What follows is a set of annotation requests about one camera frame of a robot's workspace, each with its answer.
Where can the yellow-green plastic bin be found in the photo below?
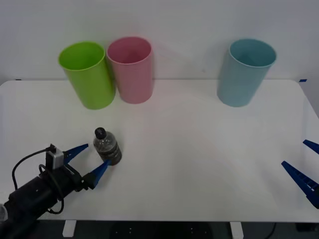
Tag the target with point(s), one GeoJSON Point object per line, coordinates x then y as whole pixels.
{"type": "Point", "coordinates": [93, 84]}

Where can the pink plastic bin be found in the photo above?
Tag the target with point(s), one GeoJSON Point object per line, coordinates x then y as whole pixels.
{"type": "Point", "coordinates": [135, 79]}

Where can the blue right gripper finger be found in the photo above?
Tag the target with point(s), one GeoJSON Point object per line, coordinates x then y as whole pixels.
{"type": "Point", "coordinates": [313, 146]}
{"type": "Point", "coordinates": [302, 180]}

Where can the white table leg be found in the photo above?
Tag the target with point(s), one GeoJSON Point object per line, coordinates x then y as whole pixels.
{"type": "Point", "coordinates": [236, 230]}
{"type": "Point", "coordinates": [69, 228]}

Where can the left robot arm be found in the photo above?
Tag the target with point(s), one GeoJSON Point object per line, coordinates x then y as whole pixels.
{"type": "Point", "coordinates": [27, 199]}

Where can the pale blue plastic bin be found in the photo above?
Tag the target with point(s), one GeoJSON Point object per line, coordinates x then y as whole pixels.
{"type": "Point", "coordinates": [239, 84]}

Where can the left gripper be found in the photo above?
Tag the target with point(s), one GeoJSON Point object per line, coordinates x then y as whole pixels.
{"type": "Point", "coordinates": [67, 180]}

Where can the clear bottle with black cap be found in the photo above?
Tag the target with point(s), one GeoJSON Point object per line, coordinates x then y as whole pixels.
{"type": "Point", "coordinates": [108, 149]}

